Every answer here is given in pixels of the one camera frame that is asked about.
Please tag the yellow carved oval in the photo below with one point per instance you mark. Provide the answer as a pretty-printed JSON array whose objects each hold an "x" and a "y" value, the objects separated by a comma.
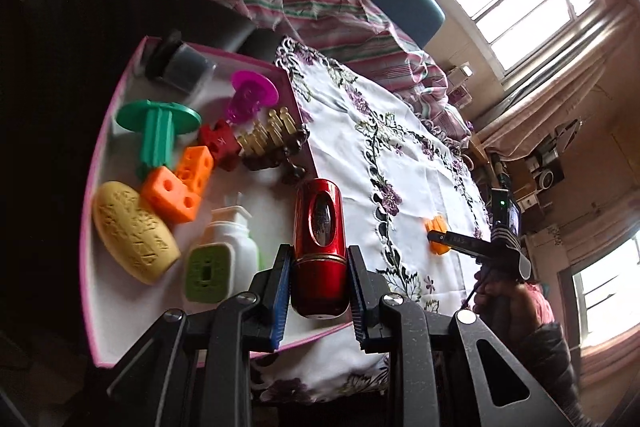
[{"x": 132, "y": 232}]

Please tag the white bottle with green pad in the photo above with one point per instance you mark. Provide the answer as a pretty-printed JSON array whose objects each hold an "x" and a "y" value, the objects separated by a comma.
[{"x": 220, "y": 257}]

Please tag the person's right forearm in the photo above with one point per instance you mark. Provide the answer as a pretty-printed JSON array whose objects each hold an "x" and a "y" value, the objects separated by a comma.
[{"x": 550, "y": 367}]

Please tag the white carton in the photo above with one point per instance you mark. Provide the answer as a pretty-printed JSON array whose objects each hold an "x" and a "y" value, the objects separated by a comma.
[{"x": 460, "y": 76}]

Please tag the beige side curtain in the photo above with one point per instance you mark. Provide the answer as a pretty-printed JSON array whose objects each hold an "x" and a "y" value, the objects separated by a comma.
[{"x": 575, "y": 72}]

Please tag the orange holed block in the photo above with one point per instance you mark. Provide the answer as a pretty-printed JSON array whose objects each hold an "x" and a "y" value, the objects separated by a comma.
[{"x": 175, "y": 192}]

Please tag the red metallic cylinder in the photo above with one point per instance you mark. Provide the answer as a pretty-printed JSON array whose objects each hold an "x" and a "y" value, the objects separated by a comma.
[{"x": 320, "y": 232}]

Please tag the black grey cylinder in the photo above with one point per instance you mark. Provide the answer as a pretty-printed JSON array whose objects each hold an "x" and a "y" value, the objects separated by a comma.
[{"x": 182, "y": 64}]

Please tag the small side window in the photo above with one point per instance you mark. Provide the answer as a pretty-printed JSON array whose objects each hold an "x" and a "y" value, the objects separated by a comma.
[{"x": 610, "y": 287}]

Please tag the red plastic block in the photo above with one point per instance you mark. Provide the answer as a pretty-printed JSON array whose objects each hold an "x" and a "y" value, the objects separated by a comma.
[{"x": 220, "y": 144}]

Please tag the magenta plastic spool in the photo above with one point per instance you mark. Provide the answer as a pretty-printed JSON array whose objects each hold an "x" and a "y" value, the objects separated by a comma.
[{"x": 250, "y": 92}]

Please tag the small orange plastic piece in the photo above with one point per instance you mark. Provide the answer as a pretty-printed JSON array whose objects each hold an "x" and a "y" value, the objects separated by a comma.
[{"x": 437, "y": 223}]

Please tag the black silver radio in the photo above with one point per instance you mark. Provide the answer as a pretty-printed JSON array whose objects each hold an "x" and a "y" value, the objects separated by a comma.
[{"x": 547, "y": 174}]

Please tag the striped pink blanket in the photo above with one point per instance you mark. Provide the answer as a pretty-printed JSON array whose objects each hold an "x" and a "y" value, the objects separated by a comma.
[{"x": 325, "y": 12}]

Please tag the pink-rimmed white tray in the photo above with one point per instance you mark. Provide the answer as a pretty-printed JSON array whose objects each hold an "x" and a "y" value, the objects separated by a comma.
[{"x": 150, "y": 307}]

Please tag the pink carton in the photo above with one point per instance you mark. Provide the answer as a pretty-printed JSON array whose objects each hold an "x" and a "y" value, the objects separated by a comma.
[{"x": 460, "y": 98}]

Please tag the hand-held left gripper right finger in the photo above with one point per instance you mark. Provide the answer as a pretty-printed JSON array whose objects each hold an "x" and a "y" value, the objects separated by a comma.
[{"x": 359, "y": 307}]

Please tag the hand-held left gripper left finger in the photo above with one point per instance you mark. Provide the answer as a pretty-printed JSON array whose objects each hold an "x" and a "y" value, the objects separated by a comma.
[{"x": 280, "y": 307}]

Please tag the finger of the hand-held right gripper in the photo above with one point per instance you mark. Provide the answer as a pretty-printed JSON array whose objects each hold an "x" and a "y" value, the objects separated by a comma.
[{"x": 460, "y": 241}]

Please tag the green plastic spool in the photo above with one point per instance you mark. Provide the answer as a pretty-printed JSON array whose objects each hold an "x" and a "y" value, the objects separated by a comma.
[{"x": 155, "y": 122}]

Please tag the floral white tablecloth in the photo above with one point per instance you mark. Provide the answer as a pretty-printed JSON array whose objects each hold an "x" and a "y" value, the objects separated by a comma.
[{"x": 400, "y": 147}]

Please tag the person's right hand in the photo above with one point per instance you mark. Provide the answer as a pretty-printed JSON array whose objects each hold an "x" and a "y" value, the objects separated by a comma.
[{"x": 522, "y": 307}]

